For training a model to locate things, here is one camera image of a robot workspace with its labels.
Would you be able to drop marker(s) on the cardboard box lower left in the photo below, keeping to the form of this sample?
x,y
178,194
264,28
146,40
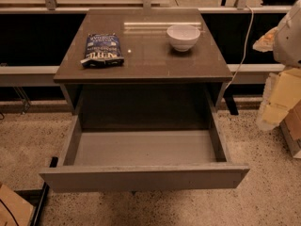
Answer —
x,y
14,210

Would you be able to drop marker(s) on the black floor frame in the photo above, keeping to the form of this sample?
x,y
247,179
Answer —
x,y
38,198

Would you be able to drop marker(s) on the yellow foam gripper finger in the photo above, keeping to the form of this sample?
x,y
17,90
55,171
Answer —
x,y
266,41
281,93

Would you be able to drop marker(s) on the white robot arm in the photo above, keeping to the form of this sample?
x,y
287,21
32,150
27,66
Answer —
x,y
287,42

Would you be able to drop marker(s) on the grey cabinet with glossy top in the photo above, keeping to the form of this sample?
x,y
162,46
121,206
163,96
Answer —
x,y
156,87

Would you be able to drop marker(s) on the blue chip bag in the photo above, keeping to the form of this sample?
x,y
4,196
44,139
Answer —
x,y
102,50

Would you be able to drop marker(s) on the white ceramic bowl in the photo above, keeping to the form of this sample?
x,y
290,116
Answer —
x,y
182,37

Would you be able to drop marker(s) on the open grey top drawer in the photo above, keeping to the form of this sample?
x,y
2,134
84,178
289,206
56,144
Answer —
x,y
143,161

